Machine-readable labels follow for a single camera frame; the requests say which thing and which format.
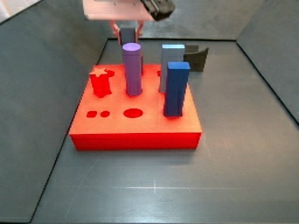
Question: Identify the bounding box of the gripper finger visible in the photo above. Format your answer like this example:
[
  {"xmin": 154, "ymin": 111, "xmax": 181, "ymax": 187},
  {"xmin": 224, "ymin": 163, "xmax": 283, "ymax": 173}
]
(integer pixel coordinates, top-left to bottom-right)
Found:
[
  {"xmin": 134, "ymin": 20, "xmax": 144, "ymax": 39},
  {"xmin": 109, "ymin": 20, "xmax": 120, "ymax": 38}
]

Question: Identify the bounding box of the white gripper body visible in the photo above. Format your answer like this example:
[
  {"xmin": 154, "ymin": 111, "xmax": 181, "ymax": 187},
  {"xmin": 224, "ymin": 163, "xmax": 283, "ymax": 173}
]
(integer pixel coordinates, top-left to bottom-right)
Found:
[{"xmin": 81, "ymin": 0, "xmax": 153, "ymax": 21}]

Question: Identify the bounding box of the dark olive curved fixture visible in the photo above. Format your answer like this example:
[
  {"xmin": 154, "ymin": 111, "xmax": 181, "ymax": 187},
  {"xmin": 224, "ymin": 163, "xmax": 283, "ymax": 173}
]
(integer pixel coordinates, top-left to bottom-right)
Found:
[{"xmin": 182, "ymin": 45, "xmax": 209, "ymax": 72}]

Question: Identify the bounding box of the red fixture base block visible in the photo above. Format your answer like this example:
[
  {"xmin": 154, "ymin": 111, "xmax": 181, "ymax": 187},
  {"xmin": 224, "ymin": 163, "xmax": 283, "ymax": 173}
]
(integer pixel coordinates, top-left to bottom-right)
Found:
[{"xmin": 69, "ymin": 65, "xmax": 201, "ymax": 151}]

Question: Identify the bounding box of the purple cylinder peg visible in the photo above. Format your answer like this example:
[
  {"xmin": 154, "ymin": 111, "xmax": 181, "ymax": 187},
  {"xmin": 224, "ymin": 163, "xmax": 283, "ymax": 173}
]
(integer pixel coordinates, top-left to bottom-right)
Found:
[{"xmin": 122, "ymin": 43, "xmax": 141, "ymax": 96}]

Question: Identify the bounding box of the light blue square peg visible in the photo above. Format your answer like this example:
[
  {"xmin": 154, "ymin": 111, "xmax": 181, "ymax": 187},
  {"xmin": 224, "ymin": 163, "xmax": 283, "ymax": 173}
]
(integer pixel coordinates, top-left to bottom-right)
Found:
[{"xmin": 158, "ymin": 44, "xmax": 184, "ymax": 93}]

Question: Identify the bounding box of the red star peg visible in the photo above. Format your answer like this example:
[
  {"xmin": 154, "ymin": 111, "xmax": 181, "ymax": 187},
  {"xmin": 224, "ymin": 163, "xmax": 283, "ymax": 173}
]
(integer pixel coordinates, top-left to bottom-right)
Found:
[{"xmin": 88, "ymin": 67, "xmax": 114, "ymax": 98}]

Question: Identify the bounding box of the dark blue rectangular peg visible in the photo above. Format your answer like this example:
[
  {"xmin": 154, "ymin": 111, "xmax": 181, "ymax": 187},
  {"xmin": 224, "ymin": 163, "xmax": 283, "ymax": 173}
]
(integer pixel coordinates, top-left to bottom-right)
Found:
[{"xmin": 162, "ymin": 61, "xmax": 190, "ymax": 117}]

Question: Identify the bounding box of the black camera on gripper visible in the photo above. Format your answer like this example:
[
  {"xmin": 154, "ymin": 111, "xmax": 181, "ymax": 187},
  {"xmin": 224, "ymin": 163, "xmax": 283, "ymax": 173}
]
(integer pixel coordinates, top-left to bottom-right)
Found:
[{"xmin": 140, "ymin": 0, "xmax": 174, "ymax": 21}]

